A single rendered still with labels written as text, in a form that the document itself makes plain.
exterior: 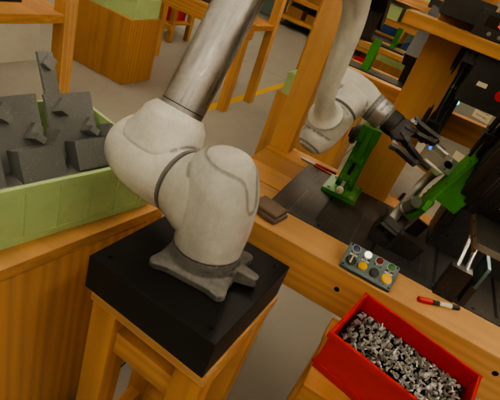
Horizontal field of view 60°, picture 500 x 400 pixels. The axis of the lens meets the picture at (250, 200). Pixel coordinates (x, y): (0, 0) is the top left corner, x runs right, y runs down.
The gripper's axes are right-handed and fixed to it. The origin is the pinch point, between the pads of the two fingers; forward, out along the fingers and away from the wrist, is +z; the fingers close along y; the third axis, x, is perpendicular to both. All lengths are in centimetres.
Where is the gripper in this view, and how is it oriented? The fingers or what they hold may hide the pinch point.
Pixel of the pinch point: (438, 161)
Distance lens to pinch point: 143.3
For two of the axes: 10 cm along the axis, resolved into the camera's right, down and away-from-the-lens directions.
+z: 7.4, 6.6, -0.9
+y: 6.7, -7.2, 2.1
